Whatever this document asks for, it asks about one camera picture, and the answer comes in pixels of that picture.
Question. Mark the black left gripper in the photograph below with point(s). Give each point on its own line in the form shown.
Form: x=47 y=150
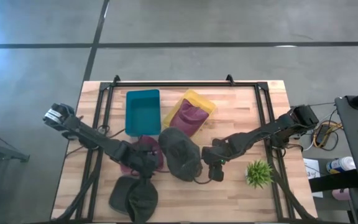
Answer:
x=143 y=160

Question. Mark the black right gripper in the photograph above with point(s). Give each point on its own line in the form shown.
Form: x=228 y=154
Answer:
x=213 y=154

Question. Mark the maroon cap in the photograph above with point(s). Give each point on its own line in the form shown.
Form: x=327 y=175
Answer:
x=158 y=152
x=188 y=118

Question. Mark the dark grey cap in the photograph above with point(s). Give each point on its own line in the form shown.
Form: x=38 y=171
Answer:
x=179 y=152

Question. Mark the black cap with grey brim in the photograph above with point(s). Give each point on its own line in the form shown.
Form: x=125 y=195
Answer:
x=141 y=202

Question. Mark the teal plastic bin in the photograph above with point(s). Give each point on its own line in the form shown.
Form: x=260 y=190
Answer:
x=143 y=113

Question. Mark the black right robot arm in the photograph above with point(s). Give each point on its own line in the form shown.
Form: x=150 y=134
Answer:
x=259 y=133

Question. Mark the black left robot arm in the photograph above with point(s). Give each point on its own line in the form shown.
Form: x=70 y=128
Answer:
x=82 y=129

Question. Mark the small green potted plant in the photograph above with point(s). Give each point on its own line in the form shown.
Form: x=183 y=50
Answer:
x=259 y=174

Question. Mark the yellow plastic bin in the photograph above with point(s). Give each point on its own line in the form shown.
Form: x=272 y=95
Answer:
x=199 y=100

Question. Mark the white paper sheet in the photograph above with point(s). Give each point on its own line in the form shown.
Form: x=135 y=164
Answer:
x=312 y=169

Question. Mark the black power box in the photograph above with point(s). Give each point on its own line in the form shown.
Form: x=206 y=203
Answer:
x=323 y=134

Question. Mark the white canister with blue label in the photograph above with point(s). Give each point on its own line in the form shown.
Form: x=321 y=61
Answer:
x=340 y=165

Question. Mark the pink object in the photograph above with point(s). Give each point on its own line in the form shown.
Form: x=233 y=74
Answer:
x=340 y=194

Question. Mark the grey side cart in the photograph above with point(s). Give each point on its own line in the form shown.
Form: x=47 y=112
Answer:
x=356 y=130

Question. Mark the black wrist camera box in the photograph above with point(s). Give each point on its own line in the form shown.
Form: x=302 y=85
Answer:
x=217 y=173

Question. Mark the black metal table frame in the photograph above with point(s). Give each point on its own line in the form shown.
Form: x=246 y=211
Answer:
x=182 y=84

